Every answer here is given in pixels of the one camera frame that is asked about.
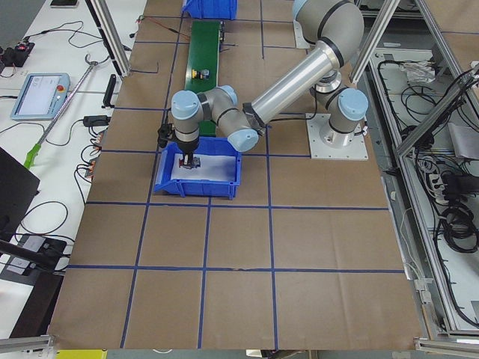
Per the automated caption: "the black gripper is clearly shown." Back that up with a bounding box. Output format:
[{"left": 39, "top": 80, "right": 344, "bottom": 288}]
[{"left": 177, "top": 138, "right": 198, "bottom": 169}]

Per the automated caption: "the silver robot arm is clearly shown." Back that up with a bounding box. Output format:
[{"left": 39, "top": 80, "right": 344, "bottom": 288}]
[
  {"left": 293, "top": 20, "right": 320, "bottom": 49},
  {"left": 171, "top": 1, "right": 364, "bottom": 169}
]

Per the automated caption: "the left blue plastic bin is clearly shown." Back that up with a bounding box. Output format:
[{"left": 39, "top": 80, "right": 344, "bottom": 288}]
[{"left": 153, "top": 137, "right": 242, "bottom": 199}]

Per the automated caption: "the blue plastic bin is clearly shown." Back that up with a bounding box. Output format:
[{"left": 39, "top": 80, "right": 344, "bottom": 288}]
[
  {"left": 182, "top": 0, "right": 238, "bottom": 19},
  {"left": 153, "top": 137, "right": 242, "bottom": 199}
]

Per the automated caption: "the white foam pad left bin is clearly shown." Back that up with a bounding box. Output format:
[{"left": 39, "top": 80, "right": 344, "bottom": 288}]
[{"left": 171, "top": 153, "right": 237, "bottom": 182}]

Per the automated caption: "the green conveyor belt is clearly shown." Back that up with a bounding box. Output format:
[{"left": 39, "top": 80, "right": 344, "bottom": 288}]
[{"left": 177, "top": 20, "right": 225, "bottom": 137}]

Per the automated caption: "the black power adapter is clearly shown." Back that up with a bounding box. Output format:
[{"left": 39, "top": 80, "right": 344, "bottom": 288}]
[{"left": 82, "top": 115, "right": 111, "bottom": 128}]

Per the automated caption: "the right blue plastic bin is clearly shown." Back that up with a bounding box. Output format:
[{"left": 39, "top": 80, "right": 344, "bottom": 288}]
[{"left": 182, "top": 0, "right": 238, "bottom": 19}]

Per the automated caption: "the grabber reaching tool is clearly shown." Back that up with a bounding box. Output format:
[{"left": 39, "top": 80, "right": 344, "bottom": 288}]
[{"left": 23, "top": 54, "right": 109, "bottom": 169}]

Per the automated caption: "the teach pendant tablet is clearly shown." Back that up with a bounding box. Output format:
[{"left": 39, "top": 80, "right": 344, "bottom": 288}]
[{"left": 10, "top": 73, "right": 70, "bottom": 120}]

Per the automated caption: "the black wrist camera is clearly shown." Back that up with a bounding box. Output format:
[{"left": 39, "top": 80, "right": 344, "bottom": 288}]
[{"left": 157, "top": 123, "right": 177, "bottom": 149}]

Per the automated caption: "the red black conveyor wire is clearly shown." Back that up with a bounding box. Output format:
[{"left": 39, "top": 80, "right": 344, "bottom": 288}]
[{"left": 136, "top": 14, "right": 192, "bottom": 40}]

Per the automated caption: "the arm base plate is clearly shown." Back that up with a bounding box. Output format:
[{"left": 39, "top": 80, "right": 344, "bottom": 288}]
[
  {"left": 306, "top": 114, "right": 368, "bottom": 161},
  {"left": 293, "top": 20, "right": 311, "bottom": 49}
]

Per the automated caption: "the aluminium frame post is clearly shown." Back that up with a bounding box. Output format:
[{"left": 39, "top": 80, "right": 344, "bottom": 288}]
[{"left": 85, "top": 0, "right": 131, "bottom": 78}]

